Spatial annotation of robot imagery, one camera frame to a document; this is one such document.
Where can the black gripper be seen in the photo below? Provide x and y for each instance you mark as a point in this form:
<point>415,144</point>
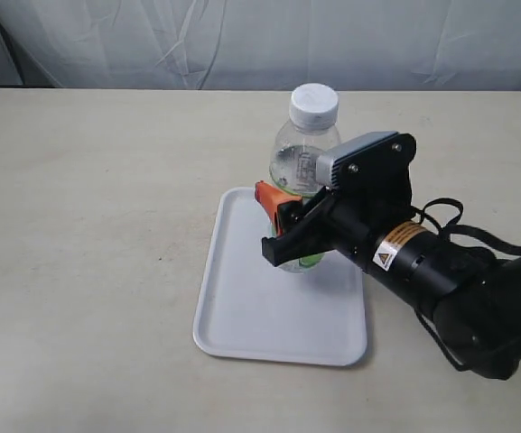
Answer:
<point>374,193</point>

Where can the clear plastic drink bottle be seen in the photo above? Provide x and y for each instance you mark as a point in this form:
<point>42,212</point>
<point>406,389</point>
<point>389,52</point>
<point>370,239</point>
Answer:
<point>309,131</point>

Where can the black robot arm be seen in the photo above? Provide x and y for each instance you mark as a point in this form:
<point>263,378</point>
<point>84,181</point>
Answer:
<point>463,283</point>

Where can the white rectangular plastic tray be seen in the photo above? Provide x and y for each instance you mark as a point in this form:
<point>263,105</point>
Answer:
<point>248,309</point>

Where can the white backdrop cloth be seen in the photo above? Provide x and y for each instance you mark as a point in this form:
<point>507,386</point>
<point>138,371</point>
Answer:
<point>276,45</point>

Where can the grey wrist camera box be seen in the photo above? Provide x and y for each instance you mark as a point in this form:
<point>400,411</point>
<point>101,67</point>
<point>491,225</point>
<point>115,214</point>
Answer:
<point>328,164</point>

